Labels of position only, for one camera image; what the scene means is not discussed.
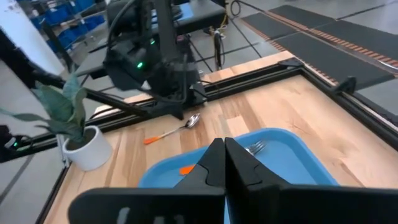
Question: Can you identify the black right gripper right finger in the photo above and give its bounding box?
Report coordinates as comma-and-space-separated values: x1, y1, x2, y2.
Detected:
224, 137, 398, 224

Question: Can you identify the black floor mat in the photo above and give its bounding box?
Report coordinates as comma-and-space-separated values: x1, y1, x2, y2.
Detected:
269, 4, 336, 29
275, 32, 396, 90
241, 12, 298, 40
316, 19, 398, 60

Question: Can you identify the black hanging cable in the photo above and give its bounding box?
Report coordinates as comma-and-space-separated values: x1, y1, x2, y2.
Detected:
213, 30, 226, 71

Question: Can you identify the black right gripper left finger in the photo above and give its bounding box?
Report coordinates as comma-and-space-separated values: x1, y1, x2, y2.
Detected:
67, 138, 226, 224

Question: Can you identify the blue storage bin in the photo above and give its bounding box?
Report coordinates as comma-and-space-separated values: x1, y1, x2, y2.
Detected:
45, 3, 75, 26
57, 24, 90, 48

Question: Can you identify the silver fork with orange handle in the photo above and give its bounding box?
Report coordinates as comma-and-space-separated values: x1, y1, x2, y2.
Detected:
179, 139, 268, 176

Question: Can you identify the blue plastic tray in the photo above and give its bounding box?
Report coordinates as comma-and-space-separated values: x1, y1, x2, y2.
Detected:
137, 127, 340, 224

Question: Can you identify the silver spoon with orange handle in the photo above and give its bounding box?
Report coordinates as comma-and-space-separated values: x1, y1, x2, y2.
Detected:
143, 113, 201, 146

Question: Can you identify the long black table frame rail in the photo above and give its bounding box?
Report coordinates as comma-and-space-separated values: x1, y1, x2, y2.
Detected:
34, 166, 71, 224
298, 63, 398, 144

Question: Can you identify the small black rail bracket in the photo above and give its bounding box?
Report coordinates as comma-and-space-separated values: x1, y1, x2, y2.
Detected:
331, 75, 358, 95

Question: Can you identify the white pot with green plant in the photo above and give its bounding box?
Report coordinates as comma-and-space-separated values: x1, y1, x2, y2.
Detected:
0, 73, 113, 172

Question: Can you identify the black device with green light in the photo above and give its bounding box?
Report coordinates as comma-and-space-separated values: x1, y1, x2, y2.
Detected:
0, 124, 34, 164

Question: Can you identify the short black table frame rail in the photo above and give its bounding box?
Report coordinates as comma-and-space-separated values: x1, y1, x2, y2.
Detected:
18, 60, 304, 150

